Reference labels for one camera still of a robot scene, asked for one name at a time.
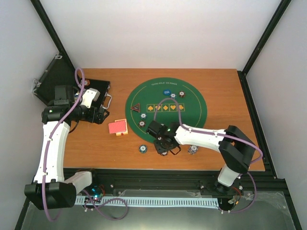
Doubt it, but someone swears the blue 50 chip stack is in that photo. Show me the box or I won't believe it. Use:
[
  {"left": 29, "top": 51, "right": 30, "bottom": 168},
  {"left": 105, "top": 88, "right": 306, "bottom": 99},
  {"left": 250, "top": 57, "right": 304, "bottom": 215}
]
[{"left": 139, "top": 145, "right": 147, "bottom": 153}]

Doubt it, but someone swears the red playing card deck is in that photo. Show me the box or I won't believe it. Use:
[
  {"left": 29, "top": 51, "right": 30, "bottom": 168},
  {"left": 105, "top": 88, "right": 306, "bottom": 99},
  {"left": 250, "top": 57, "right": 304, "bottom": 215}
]
[{"left": 108, "top": 119, "right": 128, "bottom": 136}]

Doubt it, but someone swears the purple white chip stack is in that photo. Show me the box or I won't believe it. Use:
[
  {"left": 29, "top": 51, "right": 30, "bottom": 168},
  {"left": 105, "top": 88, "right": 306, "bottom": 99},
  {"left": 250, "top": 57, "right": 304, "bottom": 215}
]
[{"left": 188, "top": 145, "right": 198, "bottom": 155}]

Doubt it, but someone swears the triangular all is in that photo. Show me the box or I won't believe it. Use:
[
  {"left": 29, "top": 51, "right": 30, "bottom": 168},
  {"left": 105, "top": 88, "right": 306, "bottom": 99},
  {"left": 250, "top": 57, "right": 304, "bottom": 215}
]
[{"left": 130, "top": 103, "right": 141, "bottom": 113}]

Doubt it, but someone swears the blue small blind button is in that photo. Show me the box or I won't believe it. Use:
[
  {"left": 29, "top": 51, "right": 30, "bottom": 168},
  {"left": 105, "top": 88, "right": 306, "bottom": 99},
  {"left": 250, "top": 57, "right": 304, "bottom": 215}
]
[{"left": 163, "top": 89, "right": 171, "bottom": 96}]

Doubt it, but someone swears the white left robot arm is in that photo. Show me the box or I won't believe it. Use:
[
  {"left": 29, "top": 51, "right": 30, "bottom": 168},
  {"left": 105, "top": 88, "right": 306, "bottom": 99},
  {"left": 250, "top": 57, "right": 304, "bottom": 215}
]
[{"left": 24, "top": 86, "right": 108, "bottom": 210}]

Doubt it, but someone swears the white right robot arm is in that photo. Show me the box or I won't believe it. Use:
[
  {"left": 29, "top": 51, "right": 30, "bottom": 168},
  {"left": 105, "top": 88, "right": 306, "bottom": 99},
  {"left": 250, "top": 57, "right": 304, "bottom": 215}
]
[{"left": 146, "top": 121, "right": 256, "bottom": 195}]

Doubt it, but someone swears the round green poker mat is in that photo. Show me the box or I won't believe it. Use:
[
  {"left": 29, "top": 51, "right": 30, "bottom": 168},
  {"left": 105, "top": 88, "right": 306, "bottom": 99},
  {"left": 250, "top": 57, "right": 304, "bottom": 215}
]
[{"left": 125, "top": 78, "right": 208, "bottom": 143}]

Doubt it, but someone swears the black poker chip case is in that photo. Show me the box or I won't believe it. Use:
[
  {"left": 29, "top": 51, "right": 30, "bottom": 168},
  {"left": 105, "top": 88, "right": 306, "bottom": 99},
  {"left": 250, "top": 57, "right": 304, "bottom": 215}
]
[{"left": 33, "top": 53, "right": 110, "bottom": 108}]

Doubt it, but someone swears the silver case handle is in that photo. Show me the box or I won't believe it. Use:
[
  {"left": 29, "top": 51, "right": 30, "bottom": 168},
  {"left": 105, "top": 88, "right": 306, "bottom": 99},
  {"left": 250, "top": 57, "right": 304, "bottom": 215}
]
[{"left": 103, "top": 93, "right": 112, "bottom": 109}]

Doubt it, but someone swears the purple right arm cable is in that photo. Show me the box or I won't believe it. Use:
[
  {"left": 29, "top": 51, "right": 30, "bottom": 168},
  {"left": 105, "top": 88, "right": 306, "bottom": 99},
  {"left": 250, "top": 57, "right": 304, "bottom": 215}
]
[{"left": 153, "top": 97, "right": 264, "bottom": 214}]

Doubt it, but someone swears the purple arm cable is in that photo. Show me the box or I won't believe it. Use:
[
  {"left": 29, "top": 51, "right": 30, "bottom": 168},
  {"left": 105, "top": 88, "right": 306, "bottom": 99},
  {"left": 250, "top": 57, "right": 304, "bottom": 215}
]
[
  {"left": 153, "top": 97, "right": 264, "bottom": 214},
  {"left": 41, "top": 67, "right": 129, "bottom": 221}
]

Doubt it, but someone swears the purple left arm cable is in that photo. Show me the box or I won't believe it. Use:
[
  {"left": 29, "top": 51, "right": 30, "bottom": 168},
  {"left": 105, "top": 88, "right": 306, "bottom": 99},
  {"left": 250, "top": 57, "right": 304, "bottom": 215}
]
[{"left": 41, "top": 67, "right": 129, "bottom": 221}]

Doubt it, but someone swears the black aluminium frame rail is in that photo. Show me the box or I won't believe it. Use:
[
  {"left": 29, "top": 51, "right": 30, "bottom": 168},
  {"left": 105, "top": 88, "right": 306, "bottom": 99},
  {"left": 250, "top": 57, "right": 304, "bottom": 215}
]
[{"left": 89, "top": 169, "right": 289, "bottom": 197}]

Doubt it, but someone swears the light blue cable duct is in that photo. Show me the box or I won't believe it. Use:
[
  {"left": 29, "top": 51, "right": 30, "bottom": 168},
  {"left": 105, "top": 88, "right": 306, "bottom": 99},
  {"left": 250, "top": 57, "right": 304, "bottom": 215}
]
[{"left": 73, "top": 195, "right": 219, "bottom": 208}]

